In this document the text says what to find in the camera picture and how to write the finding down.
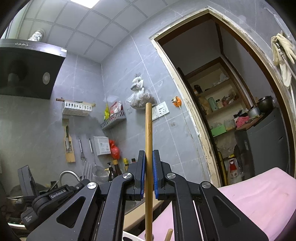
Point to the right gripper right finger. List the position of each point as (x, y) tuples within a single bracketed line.
[(201, 211)]

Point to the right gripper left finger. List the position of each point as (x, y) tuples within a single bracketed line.
[(97, 211)]

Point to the white plastic utensil holder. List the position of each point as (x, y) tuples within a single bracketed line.
[(130, 236)]

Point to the thick bamboo chopstick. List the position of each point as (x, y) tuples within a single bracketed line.
[(148, 172)]

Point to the steel sink faucet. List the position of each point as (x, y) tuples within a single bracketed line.
[(68, 176)]

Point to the hanging steel strainer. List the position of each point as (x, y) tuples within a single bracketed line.
[(99, 174)]

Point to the dark soy sauce bottle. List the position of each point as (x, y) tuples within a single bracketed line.
[(112, 173)]

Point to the yellow-label sauce bottle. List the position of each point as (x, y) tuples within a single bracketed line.
[(117, 167)]

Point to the red plastic bag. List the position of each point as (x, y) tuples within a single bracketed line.
[(114, 150)]

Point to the hanging steel peeler tool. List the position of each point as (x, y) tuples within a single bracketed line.
[(82, 155)]

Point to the white tissue box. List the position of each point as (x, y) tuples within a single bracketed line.
[(102, 145)]

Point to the green box on shelf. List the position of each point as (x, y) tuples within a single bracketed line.
[(219, 130)]

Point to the plastic bag of dried goods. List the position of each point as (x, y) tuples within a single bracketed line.
[(140, 96)]

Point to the pink floral table cloth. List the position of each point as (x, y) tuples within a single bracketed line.
[(260, 208)]

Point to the black cooking pot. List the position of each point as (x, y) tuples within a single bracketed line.
[(265, 104)]

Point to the black range hood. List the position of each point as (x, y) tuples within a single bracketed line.
[(29, 68)]

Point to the white rubber gloves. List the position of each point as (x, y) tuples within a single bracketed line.
[(283, 54)]

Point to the white wall switch socket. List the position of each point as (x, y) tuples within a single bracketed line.
[(159, 110)]

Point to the grey wall shelf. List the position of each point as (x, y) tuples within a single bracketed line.
[(113, 120)]

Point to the orange wall hook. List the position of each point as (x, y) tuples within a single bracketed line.
[(177, 102)]

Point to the white wall basket rack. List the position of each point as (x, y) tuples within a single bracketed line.
[(76, 108)]

